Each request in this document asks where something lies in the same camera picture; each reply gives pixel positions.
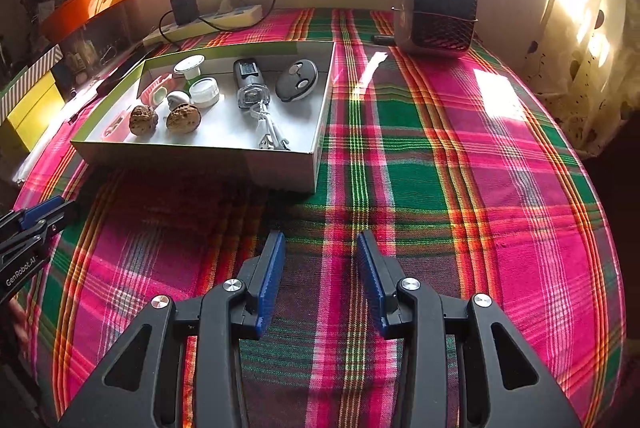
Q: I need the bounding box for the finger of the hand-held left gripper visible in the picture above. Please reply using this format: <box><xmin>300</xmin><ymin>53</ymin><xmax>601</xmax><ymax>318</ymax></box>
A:
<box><xmin>0</xmin><ymin>203</ymin><xmax>80</xmax><ymax>259</ymax></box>
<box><xmin>0</xmin><ymin>195</ymin><xmax>65</xmax><ymax>233</ymax></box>

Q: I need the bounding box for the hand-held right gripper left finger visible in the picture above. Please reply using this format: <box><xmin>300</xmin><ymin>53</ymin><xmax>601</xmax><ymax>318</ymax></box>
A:
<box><xmin>57</xmin><ymin>230</ymin><xmax>287</xmax><ymax>428</ymax></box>

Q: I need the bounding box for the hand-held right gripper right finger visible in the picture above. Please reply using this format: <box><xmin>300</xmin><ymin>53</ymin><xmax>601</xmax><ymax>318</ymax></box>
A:
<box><xmin>356</xmin><ymin>229</ymin><xmax>583</xmax><ymax>428</ymax></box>

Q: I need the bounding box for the pink plastic clip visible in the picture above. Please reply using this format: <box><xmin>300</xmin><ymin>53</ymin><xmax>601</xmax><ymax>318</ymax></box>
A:
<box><xmin>141</xmin><ymin>74</ymin><xmax>173</xmax><ymax>109</ymax></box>
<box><xmin>102</xmin><ymin>115</ymin><xmax>126</xmax><ymax>141</ymax></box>

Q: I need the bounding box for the brown walnut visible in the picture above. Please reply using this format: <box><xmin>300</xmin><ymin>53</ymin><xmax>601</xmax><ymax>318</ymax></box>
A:
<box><xmin>129</xmin><ymin>105</ymin><xmax>160</xmax><ymax>137</ymax></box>
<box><xmin>166</xmin><ymin>104</ymin><xmax>202</xmax><ymax>135</ymax></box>

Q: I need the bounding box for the green and white cardboard box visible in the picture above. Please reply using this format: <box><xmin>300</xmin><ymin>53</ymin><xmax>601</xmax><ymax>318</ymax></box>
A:
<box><xmin>70</xmin><ymin>40</ymin><xmax>336</xmax><ymax>195</ymax></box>

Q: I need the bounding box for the white cable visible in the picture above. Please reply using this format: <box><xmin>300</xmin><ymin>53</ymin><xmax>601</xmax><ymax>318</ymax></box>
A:
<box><xmin>250</xmin><ymin>102</ymin><xmax>292</xmax><ymax>151</ymax></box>

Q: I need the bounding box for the small white jar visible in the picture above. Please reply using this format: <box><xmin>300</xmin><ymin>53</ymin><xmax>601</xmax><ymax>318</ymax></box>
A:
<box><xmin>189</xmin><ymin>78</ymin><xmax>222</xmax><ymax>109</ymax></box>

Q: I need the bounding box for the white disc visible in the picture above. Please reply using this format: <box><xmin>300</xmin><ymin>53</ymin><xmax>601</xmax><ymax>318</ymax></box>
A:
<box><xmin>173</xmin><ymin>54</ymin><xmax>207</xmax><ymax>84</ymax></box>

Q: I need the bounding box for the black oval disc with magnets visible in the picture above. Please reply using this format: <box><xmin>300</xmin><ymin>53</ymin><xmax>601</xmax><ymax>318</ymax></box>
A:
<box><xmin>276</xmin><ymin>58</ymin><xmax>320</xmax><ymax>102</ymax></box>

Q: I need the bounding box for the black flashlight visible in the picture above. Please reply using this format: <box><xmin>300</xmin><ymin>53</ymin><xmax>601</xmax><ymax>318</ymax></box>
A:
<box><xmin>233</xmin><ymin>58</ymin><xmax>273</xmax><ymax>110</ymax></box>

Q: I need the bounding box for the person's left hand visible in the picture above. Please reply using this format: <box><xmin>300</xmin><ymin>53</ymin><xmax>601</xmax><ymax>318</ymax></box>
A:
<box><xmin>9</xmin><ymin>300</ymin><xmax>31</xmax><ymax>345</ymax></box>

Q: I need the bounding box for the yellow box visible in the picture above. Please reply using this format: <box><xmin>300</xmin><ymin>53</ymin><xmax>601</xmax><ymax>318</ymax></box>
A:
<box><xmin>0</xmin><ymin>72</ymin><xmax>66</xmax><ymax>163</ymax></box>

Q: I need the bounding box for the striped box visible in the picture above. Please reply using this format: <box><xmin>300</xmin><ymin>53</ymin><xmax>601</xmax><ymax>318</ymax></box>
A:
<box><xmin>0</xmin><ymin>45</ymin><xmax>65</xmax><ymax>113</ymax></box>

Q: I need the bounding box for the black phone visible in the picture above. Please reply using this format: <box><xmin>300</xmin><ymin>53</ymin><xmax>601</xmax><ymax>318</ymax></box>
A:
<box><xmin>97</xmin><ymin>44</ymin><xmax>164</xmax><ymax>97</ymax></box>

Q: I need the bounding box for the orange box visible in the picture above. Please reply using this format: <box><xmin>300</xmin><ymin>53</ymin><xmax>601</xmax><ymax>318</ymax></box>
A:
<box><xmin>40</xmin><ymin>0</ymin><xmax>131</xmax><ymax>42</ymax></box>

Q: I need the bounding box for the black charger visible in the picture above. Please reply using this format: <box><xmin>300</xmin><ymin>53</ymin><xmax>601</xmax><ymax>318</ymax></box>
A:
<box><xmin>170</xmin><ymin>0</ymin><xmax>199</xmax><ymax>26</ymax></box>

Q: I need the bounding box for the cream power strip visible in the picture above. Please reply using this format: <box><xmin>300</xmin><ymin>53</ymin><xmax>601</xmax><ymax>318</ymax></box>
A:
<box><xmin>142</xmin><ymin>4</ymin><xmax>263</xmax><ymax>46</ymax></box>

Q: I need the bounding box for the grey space heater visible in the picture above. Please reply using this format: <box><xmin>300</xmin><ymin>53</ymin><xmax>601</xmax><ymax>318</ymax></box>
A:
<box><xmin>392</xmin><ymin>0</ymin><xmax>480</xmax><ymax>56</ymax></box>

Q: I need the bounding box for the cream dotted curtain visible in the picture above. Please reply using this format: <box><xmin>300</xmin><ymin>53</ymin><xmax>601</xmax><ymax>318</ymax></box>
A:
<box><xmin>520</xmin><ymin>0</ymin><xmax>634</xmax><ymax>159</ymax></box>

